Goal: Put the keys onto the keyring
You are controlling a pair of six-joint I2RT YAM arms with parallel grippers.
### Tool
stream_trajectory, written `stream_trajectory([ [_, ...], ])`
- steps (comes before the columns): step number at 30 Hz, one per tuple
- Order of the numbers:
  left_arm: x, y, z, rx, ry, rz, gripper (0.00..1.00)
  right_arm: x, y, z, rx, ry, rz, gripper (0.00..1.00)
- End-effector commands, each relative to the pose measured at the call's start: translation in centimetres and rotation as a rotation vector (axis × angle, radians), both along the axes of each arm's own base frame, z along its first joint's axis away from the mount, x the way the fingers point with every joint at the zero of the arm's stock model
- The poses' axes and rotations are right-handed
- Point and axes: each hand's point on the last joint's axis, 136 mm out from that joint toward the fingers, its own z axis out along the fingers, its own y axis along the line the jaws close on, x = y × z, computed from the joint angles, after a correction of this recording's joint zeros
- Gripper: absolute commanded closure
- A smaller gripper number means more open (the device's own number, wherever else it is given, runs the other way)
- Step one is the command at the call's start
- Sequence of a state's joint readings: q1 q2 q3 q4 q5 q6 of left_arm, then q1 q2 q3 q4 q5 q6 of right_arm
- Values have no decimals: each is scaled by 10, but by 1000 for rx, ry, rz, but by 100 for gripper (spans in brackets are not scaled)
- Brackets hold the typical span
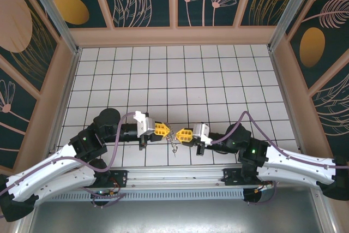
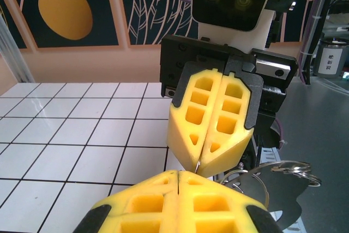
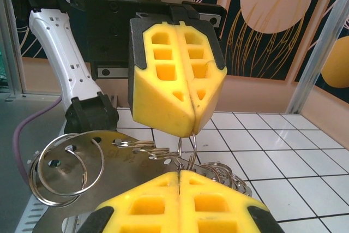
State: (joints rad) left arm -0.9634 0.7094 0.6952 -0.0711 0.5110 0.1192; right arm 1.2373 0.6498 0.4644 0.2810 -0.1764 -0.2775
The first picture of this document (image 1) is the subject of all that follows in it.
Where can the silver keyring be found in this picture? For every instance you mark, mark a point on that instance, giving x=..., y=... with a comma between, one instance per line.
x=172, y=130
x=170, y=139

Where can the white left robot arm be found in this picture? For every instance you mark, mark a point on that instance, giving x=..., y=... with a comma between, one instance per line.
x=68, y=178

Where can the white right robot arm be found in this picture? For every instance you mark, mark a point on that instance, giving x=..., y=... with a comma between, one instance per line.
x=286, y=173

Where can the green circuit board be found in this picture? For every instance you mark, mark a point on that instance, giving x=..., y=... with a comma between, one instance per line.
x=105, y=192

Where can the grey metal sheet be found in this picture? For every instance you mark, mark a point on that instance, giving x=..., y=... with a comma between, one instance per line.
x=174, y=216

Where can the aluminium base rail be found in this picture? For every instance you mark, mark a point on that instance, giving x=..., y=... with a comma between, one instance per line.
x=174, y=174

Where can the aluminium table edge rail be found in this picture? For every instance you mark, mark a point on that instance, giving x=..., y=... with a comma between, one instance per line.
x=286, y=99
x=65, y=99

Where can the aluminium frame post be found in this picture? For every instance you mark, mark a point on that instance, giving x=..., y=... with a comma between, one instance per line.
x=51, y=6
x=291, y=6

